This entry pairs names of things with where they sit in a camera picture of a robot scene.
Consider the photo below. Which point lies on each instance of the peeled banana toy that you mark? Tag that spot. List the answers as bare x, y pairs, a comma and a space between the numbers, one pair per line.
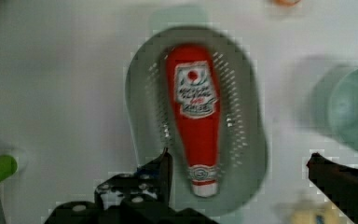
323, 213

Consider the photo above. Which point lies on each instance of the orange slice toy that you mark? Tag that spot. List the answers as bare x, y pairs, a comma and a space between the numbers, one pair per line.
286, 3

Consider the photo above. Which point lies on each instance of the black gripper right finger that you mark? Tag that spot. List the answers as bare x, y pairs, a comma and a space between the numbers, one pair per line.
339, 183

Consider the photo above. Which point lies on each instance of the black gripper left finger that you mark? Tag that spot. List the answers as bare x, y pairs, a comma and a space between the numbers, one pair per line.
141, 197

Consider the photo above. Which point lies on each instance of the green metal cup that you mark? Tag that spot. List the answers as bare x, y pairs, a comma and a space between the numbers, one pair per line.
334, 105

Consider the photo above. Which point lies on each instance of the red ketchup bottle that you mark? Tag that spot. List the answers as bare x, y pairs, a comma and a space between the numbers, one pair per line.
195, 100

